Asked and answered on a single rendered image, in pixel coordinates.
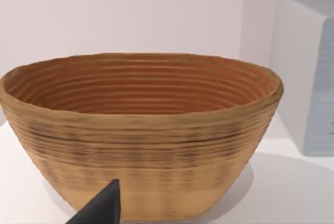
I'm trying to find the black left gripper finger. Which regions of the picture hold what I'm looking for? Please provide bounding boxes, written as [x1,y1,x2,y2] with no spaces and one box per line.
[65,179,122,224]

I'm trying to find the brown woven basket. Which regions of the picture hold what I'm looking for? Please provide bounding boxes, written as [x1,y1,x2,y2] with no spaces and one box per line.
[0,52,284,220]

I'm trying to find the pale grey microwave oven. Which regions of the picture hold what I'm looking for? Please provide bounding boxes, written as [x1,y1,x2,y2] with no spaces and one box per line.
[268,0,334,157]

